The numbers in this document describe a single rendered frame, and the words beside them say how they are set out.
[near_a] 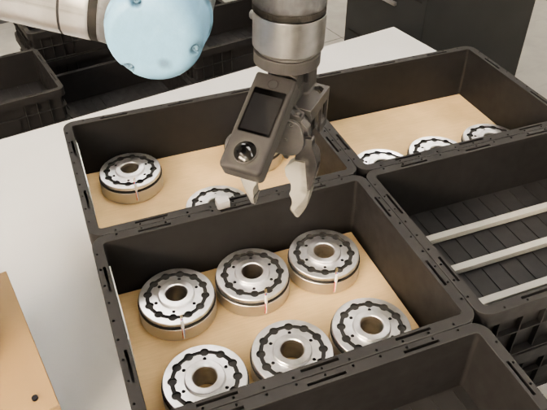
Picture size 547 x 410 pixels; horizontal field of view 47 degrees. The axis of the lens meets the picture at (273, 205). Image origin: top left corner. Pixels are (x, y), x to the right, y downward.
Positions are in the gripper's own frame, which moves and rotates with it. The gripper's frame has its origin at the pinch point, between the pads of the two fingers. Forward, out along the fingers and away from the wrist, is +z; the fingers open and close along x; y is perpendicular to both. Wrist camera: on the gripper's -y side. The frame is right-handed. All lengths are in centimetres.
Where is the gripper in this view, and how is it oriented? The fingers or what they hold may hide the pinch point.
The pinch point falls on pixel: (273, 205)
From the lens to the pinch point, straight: 77.8
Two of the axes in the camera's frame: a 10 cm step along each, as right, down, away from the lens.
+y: 4.0, -5.9, 7.1
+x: -9.2, -2.8, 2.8
